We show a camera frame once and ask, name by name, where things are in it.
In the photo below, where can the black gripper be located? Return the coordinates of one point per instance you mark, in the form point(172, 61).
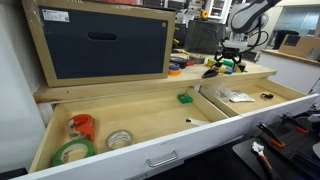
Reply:
point(230, 53)

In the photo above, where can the yellow black spring clamp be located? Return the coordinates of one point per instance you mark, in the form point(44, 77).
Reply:
point(210, 73)

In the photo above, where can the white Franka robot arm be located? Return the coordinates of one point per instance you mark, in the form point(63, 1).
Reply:
point(248, 16)

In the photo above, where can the white cabinet wooden top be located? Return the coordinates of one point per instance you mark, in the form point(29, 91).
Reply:
point(290, 71)

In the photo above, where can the wide wooden drawer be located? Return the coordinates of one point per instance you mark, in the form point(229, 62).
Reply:
point(143, 113)

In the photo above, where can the purple tape roll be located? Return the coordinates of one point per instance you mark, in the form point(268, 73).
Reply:
point(234, 69)

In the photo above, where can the teal tape roll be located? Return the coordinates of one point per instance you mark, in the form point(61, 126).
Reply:
point(228, 71)

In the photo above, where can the yellow black tape roll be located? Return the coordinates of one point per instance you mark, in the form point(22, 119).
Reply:
point(211, 63)

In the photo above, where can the silver foil bag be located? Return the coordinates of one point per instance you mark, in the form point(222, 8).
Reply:
point(241, 97)

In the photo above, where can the red tape roll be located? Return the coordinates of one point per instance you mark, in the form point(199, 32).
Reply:
point(190, 62)

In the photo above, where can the black yellow hand tool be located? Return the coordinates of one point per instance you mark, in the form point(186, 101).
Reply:
point(181, 52)

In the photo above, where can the black clamp with bolt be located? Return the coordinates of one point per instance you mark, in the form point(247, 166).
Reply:
point(267, 96)

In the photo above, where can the yellow round tool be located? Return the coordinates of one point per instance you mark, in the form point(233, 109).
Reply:
point(204, 15)

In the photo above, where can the orange tape roll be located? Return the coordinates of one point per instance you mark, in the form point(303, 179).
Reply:
point(174, 71)

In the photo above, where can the blue tape roll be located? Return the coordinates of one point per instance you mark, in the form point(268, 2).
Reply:
point(173, 66)

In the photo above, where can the white shelving cabinet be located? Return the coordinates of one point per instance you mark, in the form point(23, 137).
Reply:
point(218, 8)

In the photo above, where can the small green block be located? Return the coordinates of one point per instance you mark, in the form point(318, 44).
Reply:
point(185, 98)

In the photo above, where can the yellow bar clamp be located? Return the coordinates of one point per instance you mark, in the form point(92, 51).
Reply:
point(175, 42)

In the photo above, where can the black office chair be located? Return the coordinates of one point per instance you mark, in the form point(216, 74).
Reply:
point(285, 38)

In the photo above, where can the small cardboard box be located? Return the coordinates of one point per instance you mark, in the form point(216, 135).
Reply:
point(300, 45)

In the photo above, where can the black machine at left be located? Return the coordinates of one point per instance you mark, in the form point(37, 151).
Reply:
point(271, 135)

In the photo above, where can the black clamp orange tips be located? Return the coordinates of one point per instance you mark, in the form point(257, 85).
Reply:
point(295, 123)

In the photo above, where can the black perforated board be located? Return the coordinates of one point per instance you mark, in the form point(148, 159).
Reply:
point(290, 150)

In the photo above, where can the large cardboard box dark panel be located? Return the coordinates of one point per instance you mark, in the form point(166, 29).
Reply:
point(103, 43)

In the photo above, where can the clear tape roll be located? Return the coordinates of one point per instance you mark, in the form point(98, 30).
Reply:
point(120, 140)

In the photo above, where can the red tape dispenser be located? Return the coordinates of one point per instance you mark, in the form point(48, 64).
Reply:
point(83, 126)

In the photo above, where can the green tape roll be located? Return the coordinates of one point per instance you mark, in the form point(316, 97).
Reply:
point(66, 156)

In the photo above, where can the gray duct tape roll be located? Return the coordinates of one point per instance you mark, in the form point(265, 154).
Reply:
point(197, 59)

